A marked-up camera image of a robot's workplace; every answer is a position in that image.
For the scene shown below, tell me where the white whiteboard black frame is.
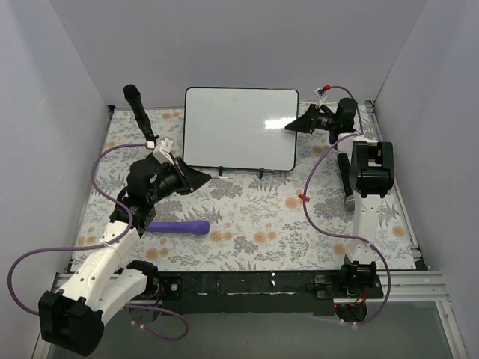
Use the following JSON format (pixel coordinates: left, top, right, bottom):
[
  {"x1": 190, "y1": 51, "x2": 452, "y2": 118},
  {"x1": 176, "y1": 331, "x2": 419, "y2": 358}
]
[{"x1": 183, "y1": 87, "x2": 299, "y2": 171}]

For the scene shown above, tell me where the red marker cap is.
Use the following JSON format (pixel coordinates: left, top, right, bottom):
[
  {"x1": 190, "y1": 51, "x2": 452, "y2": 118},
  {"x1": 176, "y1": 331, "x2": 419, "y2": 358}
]
[{"x1": 297, "y1": 193, "x2": 310, "y2": 202}]

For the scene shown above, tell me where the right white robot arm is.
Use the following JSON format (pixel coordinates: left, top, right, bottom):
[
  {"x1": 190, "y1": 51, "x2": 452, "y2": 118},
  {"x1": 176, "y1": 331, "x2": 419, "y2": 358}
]
[{"x1": 284, "y1": 98, "x2": 394, "y2": 298}]

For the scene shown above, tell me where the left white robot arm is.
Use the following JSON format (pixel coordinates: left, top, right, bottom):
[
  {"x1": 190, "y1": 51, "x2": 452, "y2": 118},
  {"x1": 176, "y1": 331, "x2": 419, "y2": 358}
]
[{"x1": 38, "y1": 155, "x2": 212, "y2": 356}]

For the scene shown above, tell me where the black silver microphone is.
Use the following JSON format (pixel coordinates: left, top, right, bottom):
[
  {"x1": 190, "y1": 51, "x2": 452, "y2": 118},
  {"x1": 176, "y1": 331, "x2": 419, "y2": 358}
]
[{"x1": 337, "y1": 153, "x2": 355, "y2": 212}]

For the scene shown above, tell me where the purple foam microphone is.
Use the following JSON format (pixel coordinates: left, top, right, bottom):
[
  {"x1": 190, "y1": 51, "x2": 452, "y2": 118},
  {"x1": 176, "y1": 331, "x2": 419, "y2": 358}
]
[{"x1": 147, "y1": 220, "x2": 210, "y2": 236}]

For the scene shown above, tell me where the black microphone on stand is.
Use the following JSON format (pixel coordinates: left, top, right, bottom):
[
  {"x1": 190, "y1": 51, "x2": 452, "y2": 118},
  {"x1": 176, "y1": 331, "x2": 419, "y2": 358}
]
[{"x1": 123, "y1": 84, "x2": 156, "y2": 144}]

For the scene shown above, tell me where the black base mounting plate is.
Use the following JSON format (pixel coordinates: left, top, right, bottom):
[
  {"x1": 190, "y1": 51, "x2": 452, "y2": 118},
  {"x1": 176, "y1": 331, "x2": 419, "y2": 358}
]
[{"x1": 133, "y1": 270, "x2": 385, "y2": 316}]

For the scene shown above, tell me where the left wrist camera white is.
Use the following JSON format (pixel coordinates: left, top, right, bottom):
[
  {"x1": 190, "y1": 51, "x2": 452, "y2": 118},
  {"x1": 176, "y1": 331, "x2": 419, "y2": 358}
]
[{"x1": 146, "y1": 138, "x2": 174, "y2": 164}]

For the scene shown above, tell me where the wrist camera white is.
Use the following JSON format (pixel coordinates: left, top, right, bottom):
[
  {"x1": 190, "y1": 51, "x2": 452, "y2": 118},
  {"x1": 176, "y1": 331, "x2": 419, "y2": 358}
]
[
  {"x1": 146, "y1": 138, "x2": 174, "y2": 164},
  {"x1": 314, "y1": 85, "x2": 331, "y2": 101}
]

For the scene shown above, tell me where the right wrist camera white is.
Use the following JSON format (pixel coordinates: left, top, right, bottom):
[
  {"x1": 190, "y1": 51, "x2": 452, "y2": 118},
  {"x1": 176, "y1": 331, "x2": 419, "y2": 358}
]
[{"x1": 314, "y1": 85, "x2": 331, "y2": 101}]

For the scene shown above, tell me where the wire whiteboard easel stand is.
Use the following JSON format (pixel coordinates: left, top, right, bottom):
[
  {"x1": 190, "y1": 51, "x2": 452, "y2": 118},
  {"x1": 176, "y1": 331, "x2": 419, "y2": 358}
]
[{"x1": 217, "y1": 166, "x2": 266, "y2": 179}]

